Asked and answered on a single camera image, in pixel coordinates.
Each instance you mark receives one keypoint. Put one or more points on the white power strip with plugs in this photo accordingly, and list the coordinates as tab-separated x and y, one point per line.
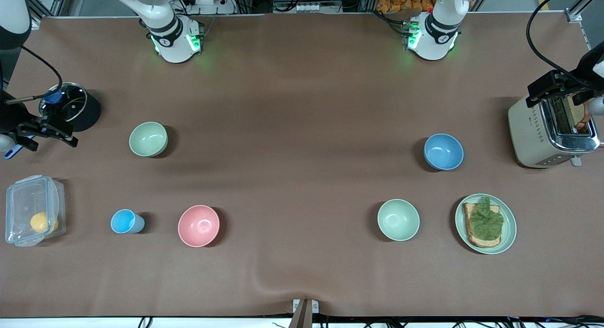
222	7

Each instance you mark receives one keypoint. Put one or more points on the green lettuce leaf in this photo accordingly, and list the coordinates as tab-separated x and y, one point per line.
486	222

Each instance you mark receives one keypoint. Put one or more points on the blue cup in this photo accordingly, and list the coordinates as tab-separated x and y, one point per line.
123	221

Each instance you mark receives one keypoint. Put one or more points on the small white power strip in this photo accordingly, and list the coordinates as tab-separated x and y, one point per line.
311	8

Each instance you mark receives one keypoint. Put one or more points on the brown toast slice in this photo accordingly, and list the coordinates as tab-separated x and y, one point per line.
579	115

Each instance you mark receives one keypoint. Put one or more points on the yellow round fruit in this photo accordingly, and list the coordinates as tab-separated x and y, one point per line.
40	222

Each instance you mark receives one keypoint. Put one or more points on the bread slice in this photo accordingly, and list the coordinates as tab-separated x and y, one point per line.
483	243

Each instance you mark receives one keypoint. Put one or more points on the glass lid with blue knob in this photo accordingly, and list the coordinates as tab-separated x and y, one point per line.
71	101

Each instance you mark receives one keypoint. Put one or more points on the clear plastic lidded container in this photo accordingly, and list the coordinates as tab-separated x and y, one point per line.
23	200

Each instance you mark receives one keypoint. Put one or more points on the orange snack bag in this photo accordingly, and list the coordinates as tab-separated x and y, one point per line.
401	0

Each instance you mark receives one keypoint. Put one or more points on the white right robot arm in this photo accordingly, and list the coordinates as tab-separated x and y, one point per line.
172	45

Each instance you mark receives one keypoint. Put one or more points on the blue bowl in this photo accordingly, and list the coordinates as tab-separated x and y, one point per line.
443	152

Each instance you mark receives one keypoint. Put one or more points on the beige chrome toaster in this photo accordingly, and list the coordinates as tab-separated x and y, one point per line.
526	130

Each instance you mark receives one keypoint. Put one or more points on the brown table mat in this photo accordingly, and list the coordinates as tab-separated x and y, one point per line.
302	271

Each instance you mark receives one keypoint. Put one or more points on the aluminium frame profile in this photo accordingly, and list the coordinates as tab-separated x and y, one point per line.
576	12
59	0

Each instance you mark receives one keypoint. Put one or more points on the green plate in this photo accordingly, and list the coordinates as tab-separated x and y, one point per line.
508	233

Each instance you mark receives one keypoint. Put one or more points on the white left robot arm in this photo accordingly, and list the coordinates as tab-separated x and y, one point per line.
432	40

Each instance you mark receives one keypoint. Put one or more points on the green bowl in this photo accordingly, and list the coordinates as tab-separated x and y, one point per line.
398	219
148	139

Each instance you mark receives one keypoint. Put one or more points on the metal bracket with post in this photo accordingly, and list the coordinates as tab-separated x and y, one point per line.
304	314

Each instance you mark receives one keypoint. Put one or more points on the pink bowl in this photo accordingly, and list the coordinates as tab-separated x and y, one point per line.
198	226

